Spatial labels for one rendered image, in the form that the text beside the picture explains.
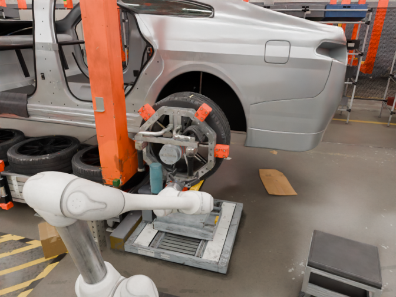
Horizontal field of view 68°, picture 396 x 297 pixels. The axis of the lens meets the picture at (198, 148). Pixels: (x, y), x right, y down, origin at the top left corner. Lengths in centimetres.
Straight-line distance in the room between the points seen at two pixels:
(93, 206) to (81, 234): 27
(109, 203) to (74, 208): 11
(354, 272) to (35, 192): 169
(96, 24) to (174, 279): 174
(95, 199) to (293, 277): 173
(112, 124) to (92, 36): 57
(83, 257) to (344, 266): 146
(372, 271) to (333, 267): 21
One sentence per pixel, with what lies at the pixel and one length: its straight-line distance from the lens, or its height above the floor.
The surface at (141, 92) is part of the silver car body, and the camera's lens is 254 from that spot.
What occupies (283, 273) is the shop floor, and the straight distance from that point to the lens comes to 237.
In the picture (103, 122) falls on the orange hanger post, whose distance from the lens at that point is 212.
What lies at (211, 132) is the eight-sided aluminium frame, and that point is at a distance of 193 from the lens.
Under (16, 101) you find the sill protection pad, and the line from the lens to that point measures 339.
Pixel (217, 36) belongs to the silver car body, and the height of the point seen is 156.
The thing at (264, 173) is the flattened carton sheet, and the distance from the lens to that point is 359.
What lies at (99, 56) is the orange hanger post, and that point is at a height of 145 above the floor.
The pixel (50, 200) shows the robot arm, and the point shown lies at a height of 113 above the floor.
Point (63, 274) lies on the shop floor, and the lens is 245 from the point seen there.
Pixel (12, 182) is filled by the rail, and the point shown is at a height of 32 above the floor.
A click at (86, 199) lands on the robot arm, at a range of 92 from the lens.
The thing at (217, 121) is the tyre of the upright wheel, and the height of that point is 104.
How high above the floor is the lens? 163
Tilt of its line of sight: 23 degrees down
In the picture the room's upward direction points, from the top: 1 degrees clockwise
